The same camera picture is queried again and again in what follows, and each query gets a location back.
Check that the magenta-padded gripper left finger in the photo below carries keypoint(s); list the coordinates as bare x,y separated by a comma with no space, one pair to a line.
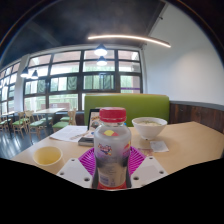
74,171

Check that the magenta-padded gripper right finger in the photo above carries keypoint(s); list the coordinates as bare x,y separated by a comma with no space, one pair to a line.
149,170

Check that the red-capped clear drink bottle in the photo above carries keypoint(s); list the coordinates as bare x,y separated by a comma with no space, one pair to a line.
111,150

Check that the small dark box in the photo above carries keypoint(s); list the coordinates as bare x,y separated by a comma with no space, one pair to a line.
86,141

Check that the white paper sheets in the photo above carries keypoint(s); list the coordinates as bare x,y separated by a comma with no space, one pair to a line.
68,133

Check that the white ceramic bowl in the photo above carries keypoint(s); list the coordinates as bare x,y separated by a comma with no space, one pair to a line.
149,128

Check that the group of green-seated wooden chairs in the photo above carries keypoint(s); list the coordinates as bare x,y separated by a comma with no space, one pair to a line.
36,123

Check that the green upholstered bench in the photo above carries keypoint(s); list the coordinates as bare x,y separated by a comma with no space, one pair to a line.
140,105

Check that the wooden dining table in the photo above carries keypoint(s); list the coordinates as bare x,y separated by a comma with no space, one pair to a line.
9,113
50,110

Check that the large black-framed window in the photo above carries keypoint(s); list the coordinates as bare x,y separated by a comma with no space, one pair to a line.
66,83

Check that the group of pendant lamps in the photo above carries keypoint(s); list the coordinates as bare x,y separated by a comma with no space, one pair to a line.
100,51

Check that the curved linear ceiling light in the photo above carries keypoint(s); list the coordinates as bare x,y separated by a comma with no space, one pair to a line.
130,36

